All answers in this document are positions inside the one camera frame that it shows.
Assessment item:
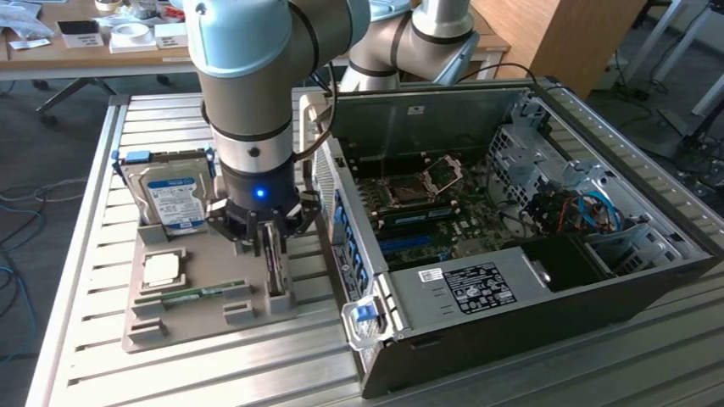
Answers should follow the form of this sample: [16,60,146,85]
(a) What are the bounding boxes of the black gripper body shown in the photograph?
[219,159,303,216]

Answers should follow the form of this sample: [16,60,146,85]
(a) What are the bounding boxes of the green graphics card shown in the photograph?
[258,220,291,298]

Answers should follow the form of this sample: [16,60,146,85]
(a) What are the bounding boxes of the grey parts rack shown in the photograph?
[122,224,302,355]

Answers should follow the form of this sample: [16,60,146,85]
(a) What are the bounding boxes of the hard disk with blue carrier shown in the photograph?
[111,143,220,237]

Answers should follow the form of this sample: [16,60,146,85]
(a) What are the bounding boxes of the silver CPU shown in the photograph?
[140,253,183,286]

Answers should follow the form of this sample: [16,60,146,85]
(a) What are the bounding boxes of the loose green RAM stick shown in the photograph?
[134,278,250,304]

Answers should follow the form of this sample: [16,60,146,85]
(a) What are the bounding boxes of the blue expansion slot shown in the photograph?
[378,234,436,254]

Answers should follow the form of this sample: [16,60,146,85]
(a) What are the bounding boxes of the CPU socket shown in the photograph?
[383,176,440,205]

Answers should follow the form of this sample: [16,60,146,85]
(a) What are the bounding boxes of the installed green RAM stick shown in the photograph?
[386,206,459,226]

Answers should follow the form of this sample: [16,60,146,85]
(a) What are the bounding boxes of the blue case release latch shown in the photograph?
[348,303,379,326]

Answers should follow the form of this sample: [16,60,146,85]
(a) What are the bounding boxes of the silver socket cover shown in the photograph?
[422,154,470,199]

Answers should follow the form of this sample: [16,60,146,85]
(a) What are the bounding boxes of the grey power supply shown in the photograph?
[387,247,554,332]

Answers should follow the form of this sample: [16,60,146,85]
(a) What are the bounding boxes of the grey chipset heatsink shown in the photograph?
[456,240,490,259]

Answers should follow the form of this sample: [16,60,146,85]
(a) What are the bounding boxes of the green motherboard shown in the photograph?
[354,171,526,266]

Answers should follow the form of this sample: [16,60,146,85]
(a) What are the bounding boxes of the flat white box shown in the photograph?
[108,32,160,55]

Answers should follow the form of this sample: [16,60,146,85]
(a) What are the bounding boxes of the plain white box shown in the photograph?
[154,23,191,50]

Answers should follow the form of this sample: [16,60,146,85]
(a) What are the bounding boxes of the perforated silver drive cage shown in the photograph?
[484,86,572,204]

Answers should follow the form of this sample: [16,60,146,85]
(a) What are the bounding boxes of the white tape roll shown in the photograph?
[111,23,152,43]

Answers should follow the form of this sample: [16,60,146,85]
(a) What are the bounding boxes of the white box with black lid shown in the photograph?
[58,20,104,49]

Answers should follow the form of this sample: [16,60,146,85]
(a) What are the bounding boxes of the wooden desk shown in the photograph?
[0,0,511,82]

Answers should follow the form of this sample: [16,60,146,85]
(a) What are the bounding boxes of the black open PC case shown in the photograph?
[298,75,724,400]

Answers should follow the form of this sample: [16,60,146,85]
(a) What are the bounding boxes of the white paper tag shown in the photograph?
[7,37,52,51]

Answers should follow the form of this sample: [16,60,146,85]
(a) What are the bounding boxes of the clear plastic bag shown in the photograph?
[0,0,58,40]

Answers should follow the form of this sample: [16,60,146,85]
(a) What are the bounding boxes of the silver disk bay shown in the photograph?
[582,222,690,279]

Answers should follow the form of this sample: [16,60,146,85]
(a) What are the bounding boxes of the white floor cable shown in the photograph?
[0,177,90,204]

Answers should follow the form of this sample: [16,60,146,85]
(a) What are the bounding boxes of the blue floor cable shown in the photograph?
[0,207,44,364]

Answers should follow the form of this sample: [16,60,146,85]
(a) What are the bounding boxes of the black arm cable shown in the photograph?
[446,62,542,92]

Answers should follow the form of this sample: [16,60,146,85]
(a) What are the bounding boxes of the blue disk wire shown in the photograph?
[579,190,624,234]

